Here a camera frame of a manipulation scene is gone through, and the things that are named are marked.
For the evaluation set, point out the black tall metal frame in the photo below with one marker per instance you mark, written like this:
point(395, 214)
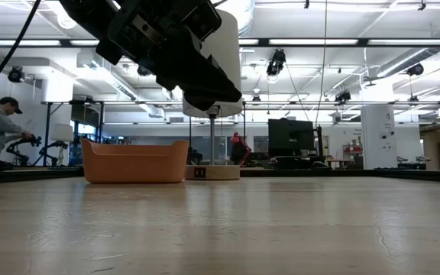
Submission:
point(47, 133)

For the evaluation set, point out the red desk lamp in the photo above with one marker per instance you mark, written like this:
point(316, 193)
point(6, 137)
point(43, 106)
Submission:
point(237, 138)

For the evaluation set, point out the white shade wooden base lamp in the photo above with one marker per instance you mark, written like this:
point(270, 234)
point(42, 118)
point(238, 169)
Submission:
point(227, 49)

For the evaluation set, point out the red shelf unit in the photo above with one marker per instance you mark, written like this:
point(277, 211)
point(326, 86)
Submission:
point(351, 149)

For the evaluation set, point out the orange plastic bin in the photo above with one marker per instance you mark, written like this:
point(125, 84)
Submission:
point(136, 164)

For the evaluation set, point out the black metal table frame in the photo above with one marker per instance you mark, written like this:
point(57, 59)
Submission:
point(395, 175)

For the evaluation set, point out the small white shade lamp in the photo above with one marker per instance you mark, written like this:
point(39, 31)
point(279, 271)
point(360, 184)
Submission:
point(62, 133)

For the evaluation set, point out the white square pillar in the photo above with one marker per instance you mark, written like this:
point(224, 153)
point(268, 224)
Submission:
point(378, 133)

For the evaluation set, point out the black hanging spotlight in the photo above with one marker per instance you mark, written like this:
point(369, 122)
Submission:
point(415, 69)
point(342, 96)
point(277, 63)
point(15, 74)

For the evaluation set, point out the silver ventilation duct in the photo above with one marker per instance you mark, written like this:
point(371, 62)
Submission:
point(415, 57)

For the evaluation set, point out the black overhead light beam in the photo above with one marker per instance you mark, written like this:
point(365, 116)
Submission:
point(362, 42)

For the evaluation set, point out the black computer monitor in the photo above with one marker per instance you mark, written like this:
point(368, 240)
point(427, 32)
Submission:
point(290, 137)

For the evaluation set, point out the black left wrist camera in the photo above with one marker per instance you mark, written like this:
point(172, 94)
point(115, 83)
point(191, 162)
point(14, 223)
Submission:
point(202, 21)

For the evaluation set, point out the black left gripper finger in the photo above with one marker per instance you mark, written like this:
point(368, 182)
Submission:
point(212, 76)
point(189, 88)

